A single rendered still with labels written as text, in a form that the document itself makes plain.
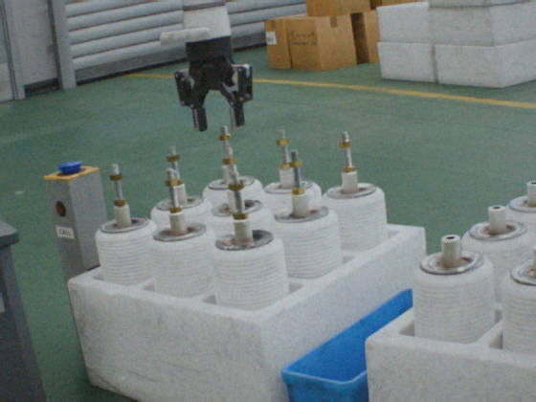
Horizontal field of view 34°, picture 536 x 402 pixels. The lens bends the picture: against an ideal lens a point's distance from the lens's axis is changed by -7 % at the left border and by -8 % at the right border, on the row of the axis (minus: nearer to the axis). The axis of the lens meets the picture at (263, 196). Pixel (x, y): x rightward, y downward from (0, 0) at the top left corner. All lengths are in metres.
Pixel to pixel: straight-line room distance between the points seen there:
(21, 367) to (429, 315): 0.60
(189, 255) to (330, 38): 3.90
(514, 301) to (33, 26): 5.71
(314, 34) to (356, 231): 3.76
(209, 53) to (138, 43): 5.24
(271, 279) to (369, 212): 0.23
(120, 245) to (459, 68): 2.89
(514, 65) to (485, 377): 3.10
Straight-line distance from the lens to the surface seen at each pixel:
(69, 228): 1.50
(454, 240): 1.00
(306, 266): 1.25
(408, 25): 4.31
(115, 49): 6.62
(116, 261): 1.33
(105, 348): 1.38
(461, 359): 0.96
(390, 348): 1.01
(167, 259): 1.24
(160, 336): 1.26
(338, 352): 1.21
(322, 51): 5.04
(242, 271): 1.16
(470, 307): 0.99
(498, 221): 1.10
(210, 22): 1.45
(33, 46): 6.46
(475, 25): 3.96
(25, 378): 1.31
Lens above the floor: 0.59
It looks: 14 degrees down
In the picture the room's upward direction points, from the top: 8 degrees counter-clockwise
